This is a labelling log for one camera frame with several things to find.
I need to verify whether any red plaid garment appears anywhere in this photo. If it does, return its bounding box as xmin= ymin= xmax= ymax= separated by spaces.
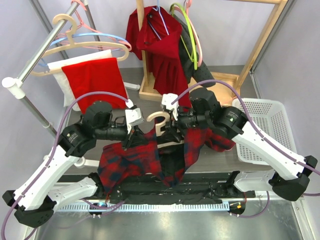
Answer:
xmin=97 ymin=128 xmax=235 ymax=195

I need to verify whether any grey dotted garment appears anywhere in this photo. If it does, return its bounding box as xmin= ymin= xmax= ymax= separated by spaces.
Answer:
xmin=173 ymin=14 xmax=214 ymax=84

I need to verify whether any white hung cloth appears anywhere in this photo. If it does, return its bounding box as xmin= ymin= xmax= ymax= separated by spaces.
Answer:
xmin=47 ymin=50 xmax=114 ymax=107

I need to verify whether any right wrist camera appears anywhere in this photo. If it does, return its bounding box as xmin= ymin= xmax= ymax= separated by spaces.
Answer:
xmin=161 ymin=93 xmax=179 ymax=121

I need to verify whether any blue wire hanger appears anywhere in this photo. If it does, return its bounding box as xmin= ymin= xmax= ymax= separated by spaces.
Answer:
xmin=147 ymin=0 xmax=170 ymax=40

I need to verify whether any green hanger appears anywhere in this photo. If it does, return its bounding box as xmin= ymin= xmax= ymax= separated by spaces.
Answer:
xmin=169 ymin=2 xmax=198 ymax=70

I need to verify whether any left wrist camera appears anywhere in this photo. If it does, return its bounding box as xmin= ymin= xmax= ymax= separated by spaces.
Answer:
xmin=124 ymin=99 xmax=144 ymax=135

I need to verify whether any white plastic laundry basket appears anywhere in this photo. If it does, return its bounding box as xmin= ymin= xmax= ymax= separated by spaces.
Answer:
xmin=232 ymin=98 xmax=297 ymax=166

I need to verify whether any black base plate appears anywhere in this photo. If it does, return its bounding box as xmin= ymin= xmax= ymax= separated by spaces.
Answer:
xmin=57 ymin=172 xmax=256 ymax=205

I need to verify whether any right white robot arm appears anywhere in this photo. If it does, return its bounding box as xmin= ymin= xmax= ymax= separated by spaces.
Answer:
xmin=161 ymin=88 xmax=318 ymax=202

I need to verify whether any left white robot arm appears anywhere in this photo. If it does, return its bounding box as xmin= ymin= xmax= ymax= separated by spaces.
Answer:
xmin=2 ymin=101 xmax=145 ymax=228

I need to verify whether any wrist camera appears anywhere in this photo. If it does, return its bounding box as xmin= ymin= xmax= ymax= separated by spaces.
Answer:
xmin=161 ymin=93 xmax=179 ymax=121
xmin=124 ymin=99 xmax=144 ymax=135

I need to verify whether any beige wooden hanger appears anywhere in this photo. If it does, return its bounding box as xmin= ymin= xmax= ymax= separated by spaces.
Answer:
xmin=146 ymin=111 xmax=184 ymax=149
xmin=40 ymin=13 xmax=132 ymax=62

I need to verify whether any white cable duct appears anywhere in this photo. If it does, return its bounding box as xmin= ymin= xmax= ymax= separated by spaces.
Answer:
xmin=58 ymin=201 xmax=230 ymax=213

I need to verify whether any metal clothes rack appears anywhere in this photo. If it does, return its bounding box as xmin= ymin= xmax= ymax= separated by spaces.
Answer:
xmin=0 ymin=0 xmax=141 ymax=170

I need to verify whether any dark red skirt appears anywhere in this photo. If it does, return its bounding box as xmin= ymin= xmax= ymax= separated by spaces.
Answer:
xmin=125 ymin=6 xmax=188 ymax=95

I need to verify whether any blue hanger left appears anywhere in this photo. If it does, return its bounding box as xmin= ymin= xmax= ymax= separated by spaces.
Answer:
xmin=43 ymin=32 xmax=132 ymax=61

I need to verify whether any wooden clothes rack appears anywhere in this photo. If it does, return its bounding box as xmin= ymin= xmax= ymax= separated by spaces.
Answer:
xmin=136 ymin=0 xmax=291 ymax=111

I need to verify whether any pink hanger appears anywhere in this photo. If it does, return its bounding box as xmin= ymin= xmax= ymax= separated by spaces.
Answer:
xmin=174 ymin=0 xmax=203 ymax=68
xmin=56 ymin=0 xmax=133 ymax=53

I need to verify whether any bright red hung garment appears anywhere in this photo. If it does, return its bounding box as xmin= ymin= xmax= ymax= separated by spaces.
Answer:
xmin=61 ymin=57 xmax=128 ymax=99

